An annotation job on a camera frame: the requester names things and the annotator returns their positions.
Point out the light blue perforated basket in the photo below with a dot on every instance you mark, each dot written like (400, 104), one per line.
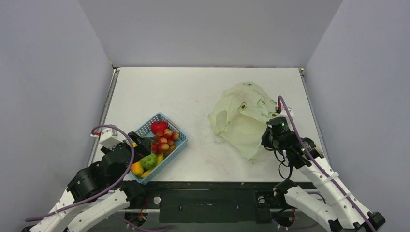
(180, 143)

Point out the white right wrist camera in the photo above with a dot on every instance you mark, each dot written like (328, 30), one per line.
(285, 112)

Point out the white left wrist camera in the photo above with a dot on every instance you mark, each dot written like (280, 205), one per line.
(107, 137)

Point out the brown fake kiwi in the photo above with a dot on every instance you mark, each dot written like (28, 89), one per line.
(169, 150)

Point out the red fake fruit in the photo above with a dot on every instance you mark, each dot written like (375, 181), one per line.
(162, 143)

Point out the yellow fake banana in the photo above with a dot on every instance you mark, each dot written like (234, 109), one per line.
(147, 172)

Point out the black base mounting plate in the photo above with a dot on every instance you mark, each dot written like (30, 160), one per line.
(155, 191)

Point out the red fake tomato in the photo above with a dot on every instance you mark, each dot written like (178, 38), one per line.
(158, 127)

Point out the orange fake mango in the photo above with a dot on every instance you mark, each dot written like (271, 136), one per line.
(137, 169)

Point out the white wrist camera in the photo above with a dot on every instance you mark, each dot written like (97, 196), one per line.
(107, 137)
(285, 112)

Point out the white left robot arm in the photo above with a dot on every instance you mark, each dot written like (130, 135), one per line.
(96, 191)

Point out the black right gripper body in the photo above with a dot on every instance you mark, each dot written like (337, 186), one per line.
(267, 138)

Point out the light green plastic bag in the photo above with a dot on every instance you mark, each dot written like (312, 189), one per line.
(240, 117)

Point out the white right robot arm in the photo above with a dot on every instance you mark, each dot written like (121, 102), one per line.
(339, 211)

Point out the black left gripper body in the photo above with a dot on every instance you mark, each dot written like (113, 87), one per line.
(141, 150)

